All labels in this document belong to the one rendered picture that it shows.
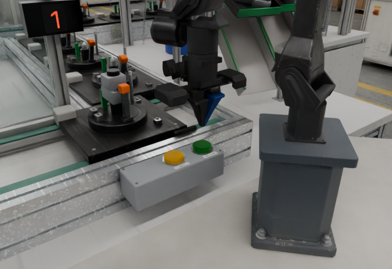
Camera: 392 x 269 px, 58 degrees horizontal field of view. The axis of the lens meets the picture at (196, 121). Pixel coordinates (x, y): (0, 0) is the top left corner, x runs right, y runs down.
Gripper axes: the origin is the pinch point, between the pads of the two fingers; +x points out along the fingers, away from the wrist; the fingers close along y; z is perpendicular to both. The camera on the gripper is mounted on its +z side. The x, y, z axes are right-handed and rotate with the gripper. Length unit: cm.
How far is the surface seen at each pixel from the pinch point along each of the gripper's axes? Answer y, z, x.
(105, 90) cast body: 11.3, 22.1, 0.0
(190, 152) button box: 2.8, 0.3, 8.9
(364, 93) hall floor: -305, 123, 105
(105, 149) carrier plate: 17.2, 10.4, 7.9
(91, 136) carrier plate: 17.6, 17.2, 7.9
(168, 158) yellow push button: 8.6, -0.7, 7.7
